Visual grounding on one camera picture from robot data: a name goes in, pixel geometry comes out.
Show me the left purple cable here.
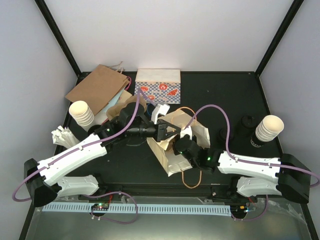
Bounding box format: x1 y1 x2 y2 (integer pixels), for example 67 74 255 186
12 89 157 225

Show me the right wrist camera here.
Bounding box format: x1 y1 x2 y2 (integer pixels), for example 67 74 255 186
180 126 193 140

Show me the left black frame post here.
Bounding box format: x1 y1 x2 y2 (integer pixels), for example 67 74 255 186
35 0 82 77

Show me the crumpled white paper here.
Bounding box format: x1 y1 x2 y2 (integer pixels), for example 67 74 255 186
51 125 80 149

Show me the light blue paper bag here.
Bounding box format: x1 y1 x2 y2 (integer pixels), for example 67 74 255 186
109 89 132 105

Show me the brown kraft paper bag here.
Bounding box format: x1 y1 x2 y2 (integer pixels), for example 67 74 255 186
65 64 129 115

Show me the purple cable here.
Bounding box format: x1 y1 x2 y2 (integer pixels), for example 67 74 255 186
184 104 320 222
12 89 157 225

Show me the right black frame post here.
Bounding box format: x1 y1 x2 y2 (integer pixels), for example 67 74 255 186
255 0 304 77

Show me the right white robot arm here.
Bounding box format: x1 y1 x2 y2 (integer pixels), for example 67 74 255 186
173 135 311 204

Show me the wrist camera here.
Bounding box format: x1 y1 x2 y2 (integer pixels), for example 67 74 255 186
180 126 193 140
151 103 170 125

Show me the white cup stack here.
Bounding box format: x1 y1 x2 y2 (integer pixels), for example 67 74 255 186
68 100 95 131
250 115 285 148

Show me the single black lid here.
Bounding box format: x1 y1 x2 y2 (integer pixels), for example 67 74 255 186
217 127 234 144

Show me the black frame post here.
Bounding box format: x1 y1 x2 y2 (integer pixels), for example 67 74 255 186
35 0 82 77
255 0 304 77

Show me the left white cup stack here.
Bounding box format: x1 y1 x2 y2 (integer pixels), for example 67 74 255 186
68 100 95 131

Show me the right white cup stack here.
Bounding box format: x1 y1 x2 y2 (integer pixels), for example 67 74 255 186
250 115 285 148

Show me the small green circuit board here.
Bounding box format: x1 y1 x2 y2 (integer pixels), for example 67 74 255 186
91 203 109 211

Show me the blue checkered bakery bag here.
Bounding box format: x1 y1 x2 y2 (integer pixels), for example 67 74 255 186
134 68 181 105

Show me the cream paper bag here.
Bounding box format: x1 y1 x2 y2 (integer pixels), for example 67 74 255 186
146 106 211 189

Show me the light blue cable duct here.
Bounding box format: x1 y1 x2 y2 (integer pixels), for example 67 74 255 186
42 202 231 217

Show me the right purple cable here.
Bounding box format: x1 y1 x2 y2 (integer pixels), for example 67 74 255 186
184 104 320 222

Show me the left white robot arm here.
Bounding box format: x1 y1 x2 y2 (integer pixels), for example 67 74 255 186
24 102 181 207

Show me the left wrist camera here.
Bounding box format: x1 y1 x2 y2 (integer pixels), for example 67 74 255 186
151 103 170 125

